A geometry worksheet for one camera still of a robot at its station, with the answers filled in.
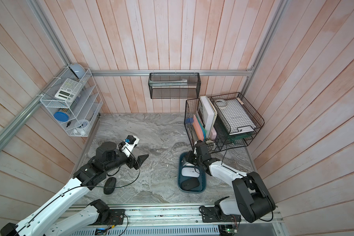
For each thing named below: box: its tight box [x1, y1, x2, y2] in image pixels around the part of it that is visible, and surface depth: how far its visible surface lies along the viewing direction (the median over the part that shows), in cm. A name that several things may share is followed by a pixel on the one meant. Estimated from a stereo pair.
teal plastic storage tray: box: [177, 151, 207, 194], surface depth 86 cm
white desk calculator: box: [54, 78, 83, 103], surface depth 78 cm
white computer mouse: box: [180, 166, 201, 178], surface depth 89 cm
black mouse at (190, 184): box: [180, 177, 200, 191], surface depth 85 cm
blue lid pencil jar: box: [53, 111, 70, 122], surface depth 78 cm
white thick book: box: [199, 95, 218, 140], surface depth 92 cm
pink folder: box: [192, 114, 205, 142], surface depth 104 cm
